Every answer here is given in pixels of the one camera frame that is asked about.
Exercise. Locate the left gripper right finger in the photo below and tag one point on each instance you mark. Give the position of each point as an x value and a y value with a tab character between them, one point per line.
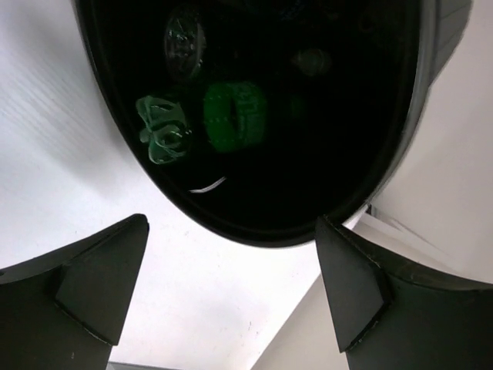
390	312

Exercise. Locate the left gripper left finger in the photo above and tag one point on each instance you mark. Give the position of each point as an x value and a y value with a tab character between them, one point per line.
66	309

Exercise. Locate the green plastic bottle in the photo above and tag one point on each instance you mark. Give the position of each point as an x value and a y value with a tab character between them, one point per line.
214	118

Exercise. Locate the clear crushed plastic bottle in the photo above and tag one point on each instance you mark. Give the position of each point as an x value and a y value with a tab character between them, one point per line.
184	43

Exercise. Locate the black plastic waste bin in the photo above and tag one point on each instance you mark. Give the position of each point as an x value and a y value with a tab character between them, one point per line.
365	69

